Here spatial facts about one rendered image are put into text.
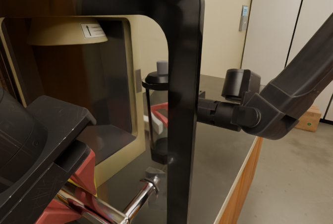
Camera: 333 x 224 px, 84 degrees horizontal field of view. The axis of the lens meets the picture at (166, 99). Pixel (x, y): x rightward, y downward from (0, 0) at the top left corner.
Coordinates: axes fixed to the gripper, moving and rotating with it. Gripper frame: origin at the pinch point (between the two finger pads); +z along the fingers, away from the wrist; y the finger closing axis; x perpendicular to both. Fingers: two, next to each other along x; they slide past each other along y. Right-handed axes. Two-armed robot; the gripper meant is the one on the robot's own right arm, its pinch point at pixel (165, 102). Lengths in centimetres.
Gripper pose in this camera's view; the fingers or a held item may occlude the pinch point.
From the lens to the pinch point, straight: 49.0
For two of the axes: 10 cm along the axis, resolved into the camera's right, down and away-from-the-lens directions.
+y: -5.7, 3.1, -7.6
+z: -8.2, -1.6, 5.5
